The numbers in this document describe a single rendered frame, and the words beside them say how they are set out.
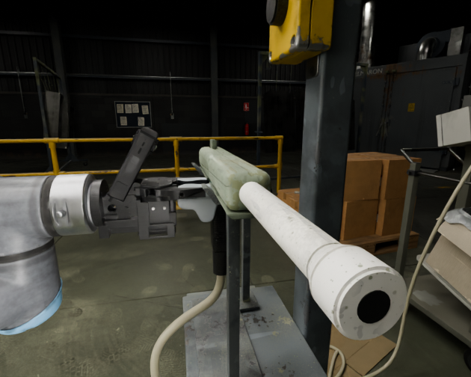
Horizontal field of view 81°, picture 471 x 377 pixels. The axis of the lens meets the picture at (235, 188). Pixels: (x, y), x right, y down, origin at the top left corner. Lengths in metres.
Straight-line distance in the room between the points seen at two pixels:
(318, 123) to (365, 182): 2.27
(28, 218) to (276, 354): 0.45
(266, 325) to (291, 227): 0.48
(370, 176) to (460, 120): 0.96
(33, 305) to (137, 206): 0.20
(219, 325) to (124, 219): 0.30
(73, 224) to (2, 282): 0.12
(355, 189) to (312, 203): 2.20
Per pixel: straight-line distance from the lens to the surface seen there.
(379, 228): 2.99
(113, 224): 0.46
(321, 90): 0.48
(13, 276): 0.50
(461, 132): 2.03
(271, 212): 0.19
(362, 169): 2.69
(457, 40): 9.47
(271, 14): 0.49
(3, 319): 0.51
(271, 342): 0.60
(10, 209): 0.46
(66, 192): 0.44
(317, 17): 0.45
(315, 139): 0.48
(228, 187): 0.27
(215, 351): 0.57
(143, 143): 0.42
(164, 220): 0.43
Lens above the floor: 1.19
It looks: 13 degrees down
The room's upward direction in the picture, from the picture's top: straight up
